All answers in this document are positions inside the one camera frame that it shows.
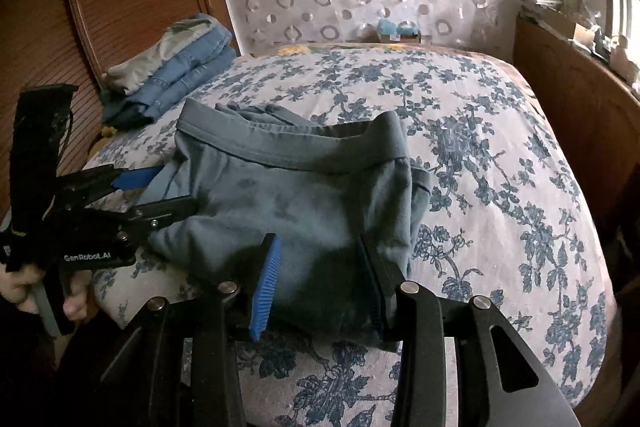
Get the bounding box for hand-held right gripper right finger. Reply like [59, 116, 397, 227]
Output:
[357, 236, 581, 427]

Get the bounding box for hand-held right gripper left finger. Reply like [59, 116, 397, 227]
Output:
[75, 234, 283, 427]

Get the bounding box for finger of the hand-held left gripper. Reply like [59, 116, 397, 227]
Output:
[90, 196, 201, 234]
[57, 165, 166, 204]

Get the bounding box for grey-blue pants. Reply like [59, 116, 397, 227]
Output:
[137, 99, 433, 350]

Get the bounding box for person's left hand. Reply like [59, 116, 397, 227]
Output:
[0, 267, 94, 323]

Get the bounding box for folded grey garment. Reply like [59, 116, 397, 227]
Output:
[106, 13, 218, 96]

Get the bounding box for stack of folded clothes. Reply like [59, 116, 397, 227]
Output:
[101, 27, 238, 130]

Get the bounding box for blue floral bedsheet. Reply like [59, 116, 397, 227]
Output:
[82, 44, 621, 427]

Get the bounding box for brown wooden cabinet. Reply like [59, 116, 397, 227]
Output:
[514, 14, 640, 298]

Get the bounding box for small teal box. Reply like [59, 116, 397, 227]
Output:
[375, 18, 423, 45]

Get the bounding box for clutter of boxes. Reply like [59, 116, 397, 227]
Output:
[517, 0, 640, 95]

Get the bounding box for window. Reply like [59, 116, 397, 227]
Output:
[602, 0, 640, 58]

